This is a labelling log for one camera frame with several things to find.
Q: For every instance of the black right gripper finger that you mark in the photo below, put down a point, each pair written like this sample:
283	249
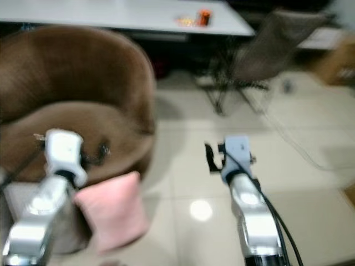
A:
211	158

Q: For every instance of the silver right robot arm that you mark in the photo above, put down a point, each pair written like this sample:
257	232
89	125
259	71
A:
255	221

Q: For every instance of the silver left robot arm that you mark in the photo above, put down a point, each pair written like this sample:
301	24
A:
36	221

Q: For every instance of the pink square pillow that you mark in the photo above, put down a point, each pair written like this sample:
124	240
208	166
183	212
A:
113	213

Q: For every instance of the brown round plush armchair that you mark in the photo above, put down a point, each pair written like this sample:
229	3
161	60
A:
72	77

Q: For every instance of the grey fabric folding chair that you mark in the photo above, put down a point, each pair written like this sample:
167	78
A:
274	47

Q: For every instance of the white long table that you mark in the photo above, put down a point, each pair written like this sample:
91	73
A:
105	15

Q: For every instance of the yellow snack packet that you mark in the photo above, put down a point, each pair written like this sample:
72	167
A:
186	22

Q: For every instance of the orange drink can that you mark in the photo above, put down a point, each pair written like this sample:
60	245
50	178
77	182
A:
204	18

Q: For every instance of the light wooden cabinet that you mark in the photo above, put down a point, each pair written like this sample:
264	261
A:
338	61

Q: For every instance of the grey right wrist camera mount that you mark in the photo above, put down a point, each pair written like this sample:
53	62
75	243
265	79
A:
236	158

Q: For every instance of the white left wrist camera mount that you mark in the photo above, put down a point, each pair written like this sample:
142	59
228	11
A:
65	152

